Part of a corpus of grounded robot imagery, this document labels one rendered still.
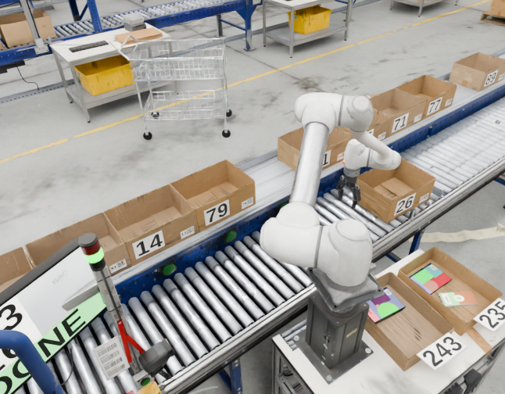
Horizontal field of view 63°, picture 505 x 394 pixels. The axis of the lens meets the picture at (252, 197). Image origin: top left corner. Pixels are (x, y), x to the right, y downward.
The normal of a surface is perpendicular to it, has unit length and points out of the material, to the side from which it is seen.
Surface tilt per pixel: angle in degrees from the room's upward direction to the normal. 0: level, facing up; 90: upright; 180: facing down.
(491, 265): 0
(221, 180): 90
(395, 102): 90
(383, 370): 0
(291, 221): 21
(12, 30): 89
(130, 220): 89
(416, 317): 0
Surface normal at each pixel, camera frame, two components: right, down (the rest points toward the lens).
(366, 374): -0.03, -0.77
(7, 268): 0.58, 0.49
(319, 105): -0.20, -0.39
